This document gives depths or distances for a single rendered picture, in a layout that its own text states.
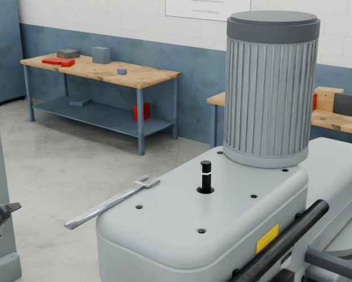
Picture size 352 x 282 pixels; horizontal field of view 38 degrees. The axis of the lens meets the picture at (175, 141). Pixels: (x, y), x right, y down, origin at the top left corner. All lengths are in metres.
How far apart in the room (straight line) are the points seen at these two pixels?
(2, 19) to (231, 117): 7.26
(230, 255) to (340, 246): 0.65
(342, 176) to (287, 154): 0.38
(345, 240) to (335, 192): 0.18
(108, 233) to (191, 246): 0.16
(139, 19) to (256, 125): 5.68
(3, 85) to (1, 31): 0.83
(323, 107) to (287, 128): 3.88
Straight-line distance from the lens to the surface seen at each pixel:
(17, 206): 1.76
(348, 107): 4.89
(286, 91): 1.10
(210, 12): 6.04
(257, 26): 1.07
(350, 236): 1.59
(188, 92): 6.40
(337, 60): 5.41
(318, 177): 1.45
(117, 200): 1.00
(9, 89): 8.46
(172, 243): 0.87
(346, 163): 1.57
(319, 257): 1.34
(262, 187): 1.06
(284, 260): 1.20
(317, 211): 1.18
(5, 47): 8.34
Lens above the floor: 2.36
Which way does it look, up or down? 21 degrees down
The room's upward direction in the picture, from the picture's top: straight up
